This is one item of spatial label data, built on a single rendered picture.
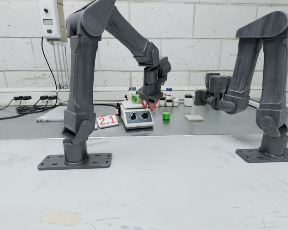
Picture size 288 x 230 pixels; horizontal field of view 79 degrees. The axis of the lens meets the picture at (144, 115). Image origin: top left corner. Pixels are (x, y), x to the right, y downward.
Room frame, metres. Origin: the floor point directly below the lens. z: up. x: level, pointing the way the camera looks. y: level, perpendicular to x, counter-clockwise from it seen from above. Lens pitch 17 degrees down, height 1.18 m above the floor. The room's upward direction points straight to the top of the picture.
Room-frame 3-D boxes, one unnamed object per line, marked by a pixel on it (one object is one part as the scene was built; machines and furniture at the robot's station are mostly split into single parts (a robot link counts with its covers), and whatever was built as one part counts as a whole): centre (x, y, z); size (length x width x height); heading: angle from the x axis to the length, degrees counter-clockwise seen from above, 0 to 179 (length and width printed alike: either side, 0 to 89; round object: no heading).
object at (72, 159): (0.45, 0.20, 0.94); 0.20 x 0.07 x 0.08; 94
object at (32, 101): (1.20, 0.79, 0.92); 0.40 x 0.06 x 0.04; 94
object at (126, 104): (0.86, 0.05, 0.98); 0.12 x 0.12 x 0.01; 14
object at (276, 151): (0.49, -0.40, 0.94); 0.20 x 0.07 x 0.08; 94
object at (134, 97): (0.87, 0.04, 1.03); 0.07 x 0.06 x 0.08; 15
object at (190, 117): (0.88, -0.27, 0.96); 0.08 x 0.08 x 0.13; 2
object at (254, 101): (1.13, -0.83, 0.92); 0.26 x 0.19 x 0.05; 179
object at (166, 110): (0.88, -0.12, 0.93); 0.04 x 0.04 x 0.06
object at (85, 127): (0.46, 0.19, 1.00); 0.09 x 0.06 x 0.06; 47
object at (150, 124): (0.84, 0.04, 0.94); 0.22 x 0.13 x 0.08; 14
